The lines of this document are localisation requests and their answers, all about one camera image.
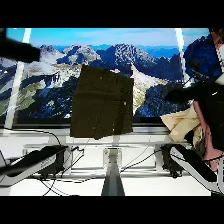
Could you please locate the dark brown garment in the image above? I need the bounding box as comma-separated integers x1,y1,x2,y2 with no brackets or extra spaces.
69,64,135,141

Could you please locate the cream garment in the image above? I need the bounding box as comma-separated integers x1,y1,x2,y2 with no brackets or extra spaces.
160,105,204,145

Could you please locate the blue garment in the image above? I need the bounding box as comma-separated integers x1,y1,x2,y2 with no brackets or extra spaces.
182,33,224,83

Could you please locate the black garment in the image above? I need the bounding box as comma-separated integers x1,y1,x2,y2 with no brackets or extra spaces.
199,83,224,152

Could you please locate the pink garment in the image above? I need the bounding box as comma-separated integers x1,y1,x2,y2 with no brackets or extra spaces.
192,99,224,172

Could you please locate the black cable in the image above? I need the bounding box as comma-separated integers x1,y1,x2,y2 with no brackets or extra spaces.
119,148,164,174
0,127,64,148

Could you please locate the silver frame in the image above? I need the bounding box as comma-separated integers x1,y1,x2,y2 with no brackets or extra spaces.
0,125,224,197

